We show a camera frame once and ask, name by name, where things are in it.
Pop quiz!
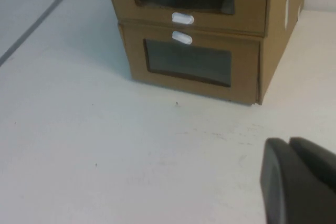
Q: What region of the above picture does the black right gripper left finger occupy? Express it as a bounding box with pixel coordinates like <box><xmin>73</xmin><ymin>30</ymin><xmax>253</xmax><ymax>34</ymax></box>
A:
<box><xmin>259</xmin><ymin>137</ymin><xmax>336</xmax><ymax>224</ymax></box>

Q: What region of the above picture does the white plastic drawer handle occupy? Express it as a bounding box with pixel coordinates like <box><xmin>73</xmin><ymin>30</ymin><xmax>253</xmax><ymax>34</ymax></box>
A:
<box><xmin>171</xmin><ymin>30</ymin><xmax>193</xmax><ymax>46</ymax></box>
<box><xmin>171</xmin><ymin>12</ymin><xmax>195</xmax><ymax>26</ymax></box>

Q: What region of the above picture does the brown cardboard shoe box shell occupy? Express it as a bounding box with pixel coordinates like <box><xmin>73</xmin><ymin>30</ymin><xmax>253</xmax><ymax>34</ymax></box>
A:
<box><xmin>117</xmin><ymin>0</ymin><xmax>308</xmax><ymax>106</ymax></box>

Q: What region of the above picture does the brown cardboard drawer with window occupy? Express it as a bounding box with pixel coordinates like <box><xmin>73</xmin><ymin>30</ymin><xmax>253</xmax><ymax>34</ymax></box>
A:
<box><xmin>118</xmin><ymin>22</ymin><xmax>262</xmax><ymax>105</ymax></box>
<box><xmin>103</xmin><ymin>0</ymin><xmax>270</xmax><ymax>37</ymax></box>

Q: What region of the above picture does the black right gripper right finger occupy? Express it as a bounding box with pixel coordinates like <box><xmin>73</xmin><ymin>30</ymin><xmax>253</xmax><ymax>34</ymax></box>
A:
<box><xmin>289</xmin><ymin>136</ymin><xmax>336</xmax><ymax>180</ymax></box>

